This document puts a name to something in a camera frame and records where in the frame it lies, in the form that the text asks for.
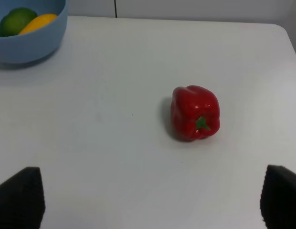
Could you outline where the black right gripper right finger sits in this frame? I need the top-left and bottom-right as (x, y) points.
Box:
(260, 165), (296, 229)

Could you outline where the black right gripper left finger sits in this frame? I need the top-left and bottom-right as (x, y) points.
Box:
(0, 167), (46, 229)

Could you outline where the green lime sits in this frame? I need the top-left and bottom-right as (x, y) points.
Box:
(0, 7), (38, 37)

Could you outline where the yellow mango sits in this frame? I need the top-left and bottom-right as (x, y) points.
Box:
(19, 14), (57, 35)

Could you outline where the blue plastic bowl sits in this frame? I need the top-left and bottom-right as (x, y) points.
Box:
(0, 0), (68, 64)

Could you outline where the red bell pepper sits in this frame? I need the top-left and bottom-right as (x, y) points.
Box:
(170, 85), (220, 141)

